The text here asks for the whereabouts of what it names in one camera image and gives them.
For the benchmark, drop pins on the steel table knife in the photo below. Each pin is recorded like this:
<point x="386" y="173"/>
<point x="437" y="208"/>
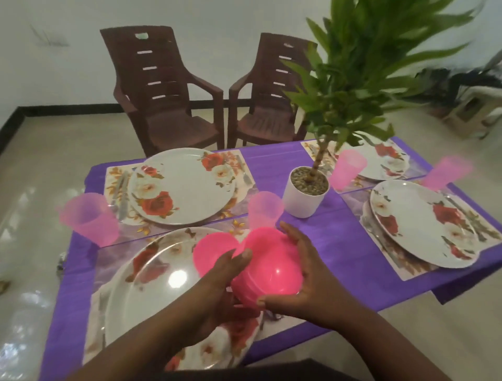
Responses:
<point x="466" y="218"/>
<point x="123" y="196"/>

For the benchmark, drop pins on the purple cloth table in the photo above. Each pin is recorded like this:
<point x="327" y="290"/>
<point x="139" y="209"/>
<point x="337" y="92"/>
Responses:
<point x="345" y="255"/>

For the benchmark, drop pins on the steel spoon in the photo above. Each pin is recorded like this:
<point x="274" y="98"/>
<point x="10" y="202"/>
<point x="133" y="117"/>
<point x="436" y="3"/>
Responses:
<point x="114" y="204"/>

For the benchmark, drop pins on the person's dark clothing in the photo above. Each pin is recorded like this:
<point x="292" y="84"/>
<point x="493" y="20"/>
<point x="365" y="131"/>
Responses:
<point x="255" y="373"/>

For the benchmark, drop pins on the crumpled colourful paper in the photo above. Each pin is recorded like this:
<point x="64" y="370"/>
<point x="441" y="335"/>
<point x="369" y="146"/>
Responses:
<point x="60" y="265"/>

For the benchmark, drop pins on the green plant with white pot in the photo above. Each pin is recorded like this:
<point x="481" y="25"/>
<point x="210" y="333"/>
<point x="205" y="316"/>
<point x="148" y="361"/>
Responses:
<point x="302" y="200"/>

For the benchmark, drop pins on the steel fork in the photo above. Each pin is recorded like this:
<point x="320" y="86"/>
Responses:
<point x="372" y="231"/>
<point x="245" y="172"/>
<point x="102" y="314"/>

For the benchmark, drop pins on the brown plastic chair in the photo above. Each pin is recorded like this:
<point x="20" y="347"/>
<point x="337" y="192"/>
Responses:
<point x="168" y="125"/>
<point x="266" y="121"/>

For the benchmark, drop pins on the beige plastic stool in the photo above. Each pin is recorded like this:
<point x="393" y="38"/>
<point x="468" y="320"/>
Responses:
<point x="470" y="110"/>

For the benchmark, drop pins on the stack of pink bowls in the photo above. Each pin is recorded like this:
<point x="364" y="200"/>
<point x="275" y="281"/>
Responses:
<point x="270" y="267"/>

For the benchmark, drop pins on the person's left hand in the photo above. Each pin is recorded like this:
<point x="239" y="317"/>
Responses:
<point x="208" y="302"/>

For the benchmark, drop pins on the crumpled brown paper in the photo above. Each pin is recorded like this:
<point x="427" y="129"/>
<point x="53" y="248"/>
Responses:
<point x="4" y="286"/>

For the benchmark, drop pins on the person's right hand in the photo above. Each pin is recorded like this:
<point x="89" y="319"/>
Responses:
<point x="317" y="298"/>

